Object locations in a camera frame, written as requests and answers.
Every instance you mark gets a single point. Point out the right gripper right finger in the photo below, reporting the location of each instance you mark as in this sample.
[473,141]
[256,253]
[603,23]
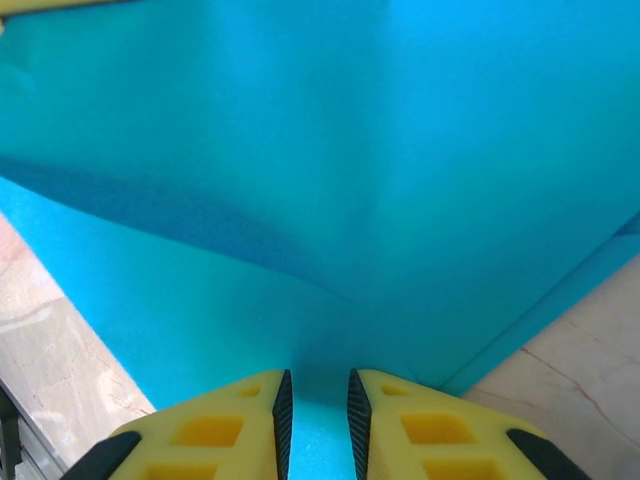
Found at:
[440,435]

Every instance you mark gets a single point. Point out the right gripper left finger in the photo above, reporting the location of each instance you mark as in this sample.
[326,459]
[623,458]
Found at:
[210,435]

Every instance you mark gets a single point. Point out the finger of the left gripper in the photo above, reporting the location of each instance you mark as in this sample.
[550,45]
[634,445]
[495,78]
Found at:
[40,2]

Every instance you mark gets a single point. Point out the blue square paper sheet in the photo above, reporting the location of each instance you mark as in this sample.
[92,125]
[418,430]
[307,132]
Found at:
[320,175]

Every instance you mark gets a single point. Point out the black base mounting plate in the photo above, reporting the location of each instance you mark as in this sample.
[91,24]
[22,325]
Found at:
[7,430]

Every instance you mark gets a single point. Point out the aluminium cross rail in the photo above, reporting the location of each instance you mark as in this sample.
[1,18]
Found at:
[35,445]

